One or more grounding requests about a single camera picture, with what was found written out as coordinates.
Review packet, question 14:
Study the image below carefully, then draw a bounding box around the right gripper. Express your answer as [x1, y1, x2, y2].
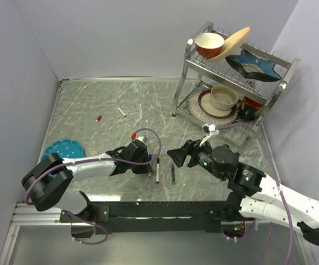
[167, 135, 226, 181]

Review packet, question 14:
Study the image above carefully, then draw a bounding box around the purple highlighter pen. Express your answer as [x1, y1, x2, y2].
[168, 163, 173, 182]

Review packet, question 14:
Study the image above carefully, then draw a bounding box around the green gel pen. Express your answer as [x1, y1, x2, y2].
[171, 162, 176, 185]

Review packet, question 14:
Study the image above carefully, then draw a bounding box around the white black-tip marker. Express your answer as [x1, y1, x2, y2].
[156, 164, 160, 184]

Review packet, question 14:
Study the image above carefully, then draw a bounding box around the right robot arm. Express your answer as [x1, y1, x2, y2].
[167, 140, 319, 246]

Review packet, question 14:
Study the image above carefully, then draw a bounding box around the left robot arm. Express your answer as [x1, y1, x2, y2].
[22, 139, 152, 222]

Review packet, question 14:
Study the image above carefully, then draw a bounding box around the white red-tip marker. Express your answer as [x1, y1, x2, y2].
[117, 106, 127, 117]

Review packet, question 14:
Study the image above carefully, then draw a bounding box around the silver glitter plate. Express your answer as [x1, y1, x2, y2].
[185, 89, 237, 126]

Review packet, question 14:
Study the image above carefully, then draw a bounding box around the red brown plate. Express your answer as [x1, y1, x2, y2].
[198, 89, 237, 118]

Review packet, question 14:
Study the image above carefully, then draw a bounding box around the blue polka dot plate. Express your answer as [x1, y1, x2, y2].
[40, 139, 85, 161]

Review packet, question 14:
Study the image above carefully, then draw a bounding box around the beige ceramic bowl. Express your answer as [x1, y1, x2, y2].
[210, 84, 239, 110]

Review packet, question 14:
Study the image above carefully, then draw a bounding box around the black red patterned cup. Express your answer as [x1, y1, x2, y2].
[237, 97, 264, 121]

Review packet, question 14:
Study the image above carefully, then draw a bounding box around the steel dish rack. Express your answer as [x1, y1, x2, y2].
[171, 21, 301, 155]

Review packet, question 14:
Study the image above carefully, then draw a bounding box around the red white bowl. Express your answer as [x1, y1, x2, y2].
[195, 33, 225, 59]

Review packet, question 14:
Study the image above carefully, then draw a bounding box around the blue star-shaped dish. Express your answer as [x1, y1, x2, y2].
[225, 50, 281, 82]

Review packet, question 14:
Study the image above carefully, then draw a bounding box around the beige wooden plate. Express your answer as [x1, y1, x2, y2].
[205, 26, 251, 62]

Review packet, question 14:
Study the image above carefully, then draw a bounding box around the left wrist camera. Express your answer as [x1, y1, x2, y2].
[131, 133, 147, 144]

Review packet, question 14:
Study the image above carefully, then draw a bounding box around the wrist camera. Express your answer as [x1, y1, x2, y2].
[199, 123, 220, 147]
[131, 133, 147, 144]

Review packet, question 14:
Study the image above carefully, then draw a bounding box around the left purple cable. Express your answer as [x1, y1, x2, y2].
[23, 128, 162, 246]

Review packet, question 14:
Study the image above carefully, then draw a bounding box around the purple cable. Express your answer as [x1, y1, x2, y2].
[23, 128, 162, 246]
[214, 123, 295, 265]

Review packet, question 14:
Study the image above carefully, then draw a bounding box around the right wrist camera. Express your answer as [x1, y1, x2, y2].
[199, 123, 220, 147]

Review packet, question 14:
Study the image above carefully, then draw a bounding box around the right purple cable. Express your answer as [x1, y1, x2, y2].
[214, 123, 295, 265]

